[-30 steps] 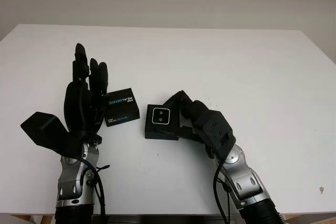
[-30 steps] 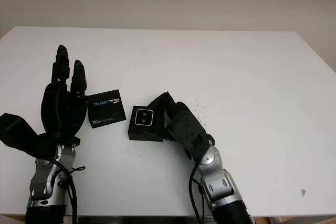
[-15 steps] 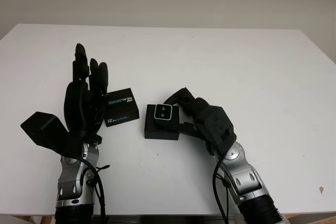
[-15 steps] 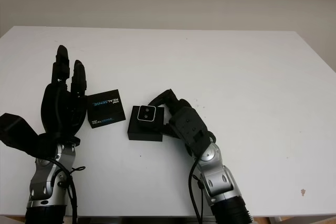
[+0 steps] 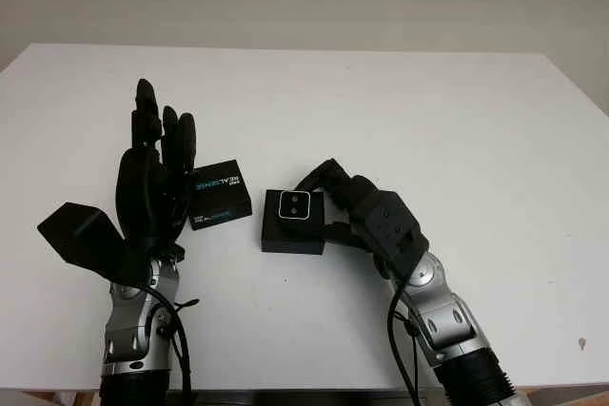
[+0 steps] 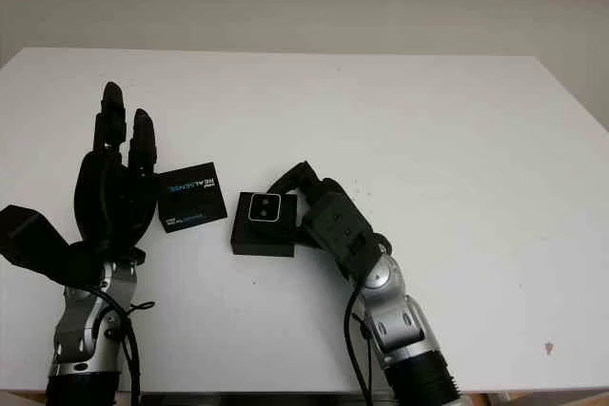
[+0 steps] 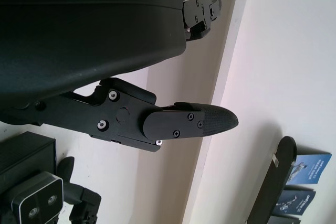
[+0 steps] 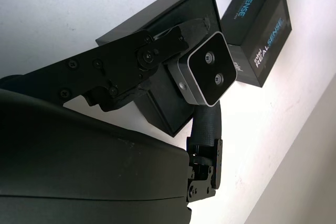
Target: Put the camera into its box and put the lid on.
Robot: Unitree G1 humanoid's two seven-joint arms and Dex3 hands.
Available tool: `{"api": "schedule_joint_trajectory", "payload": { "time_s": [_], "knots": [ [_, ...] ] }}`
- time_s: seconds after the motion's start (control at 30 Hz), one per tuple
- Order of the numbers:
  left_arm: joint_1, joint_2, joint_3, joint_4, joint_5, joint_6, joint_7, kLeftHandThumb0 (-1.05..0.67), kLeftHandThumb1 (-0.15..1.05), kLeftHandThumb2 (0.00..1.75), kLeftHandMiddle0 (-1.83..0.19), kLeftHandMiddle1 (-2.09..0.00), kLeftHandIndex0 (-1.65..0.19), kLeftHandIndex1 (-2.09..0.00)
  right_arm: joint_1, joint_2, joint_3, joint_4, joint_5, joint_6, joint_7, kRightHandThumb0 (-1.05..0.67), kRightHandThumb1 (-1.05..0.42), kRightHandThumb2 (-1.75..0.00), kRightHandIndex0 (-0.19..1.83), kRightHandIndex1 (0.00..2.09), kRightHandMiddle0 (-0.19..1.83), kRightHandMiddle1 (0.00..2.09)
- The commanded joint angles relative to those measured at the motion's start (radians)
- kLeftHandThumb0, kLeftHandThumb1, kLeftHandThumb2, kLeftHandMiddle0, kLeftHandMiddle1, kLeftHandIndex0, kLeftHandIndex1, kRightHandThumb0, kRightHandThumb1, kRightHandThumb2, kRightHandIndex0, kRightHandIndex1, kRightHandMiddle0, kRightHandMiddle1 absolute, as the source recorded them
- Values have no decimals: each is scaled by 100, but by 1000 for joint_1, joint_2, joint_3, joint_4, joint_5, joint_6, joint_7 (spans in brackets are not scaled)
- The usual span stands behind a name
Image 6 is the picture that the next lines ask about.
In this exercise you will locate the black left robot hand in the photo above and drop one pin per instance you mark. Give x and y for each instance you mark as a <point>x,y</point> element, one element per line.
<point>104,201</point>

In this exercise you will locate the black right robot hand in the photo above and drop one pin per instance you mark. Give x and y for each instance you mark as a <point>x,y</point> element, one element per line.
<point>297,180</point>

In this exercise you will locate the small silver RealSense camera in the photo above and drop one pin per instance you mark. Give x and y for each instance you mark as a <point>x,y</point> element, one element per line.
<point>265,208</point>

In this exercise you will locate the black RealSense box lid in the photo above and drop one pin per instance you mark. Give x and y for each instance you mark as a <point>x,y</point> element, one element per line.
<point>195,197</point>

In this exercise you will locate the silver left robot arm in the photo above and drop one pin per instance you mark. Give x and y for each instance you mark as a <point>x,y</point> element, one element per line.
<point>76,330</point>

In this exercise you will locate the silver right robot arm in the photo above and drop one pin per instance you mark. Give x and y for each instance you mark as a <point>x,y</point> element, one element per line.
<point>404,325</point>

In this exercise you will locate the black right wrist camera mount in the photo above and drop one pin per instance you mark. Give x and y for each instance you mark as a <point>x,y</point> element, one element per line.
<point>342,230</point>

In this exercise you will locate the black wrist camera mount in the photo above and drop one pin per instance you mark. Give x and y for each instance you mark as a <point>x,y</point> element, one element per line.
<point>33,239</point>
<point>342,230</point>

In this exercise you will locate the black box base with camera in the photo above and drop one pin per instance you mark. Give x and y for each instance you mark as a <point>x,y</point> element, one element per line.
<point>261,244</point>

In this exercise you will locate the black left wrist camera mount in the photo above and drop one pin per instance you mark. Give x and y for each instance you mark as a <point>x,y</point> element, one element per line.
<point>33,239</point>

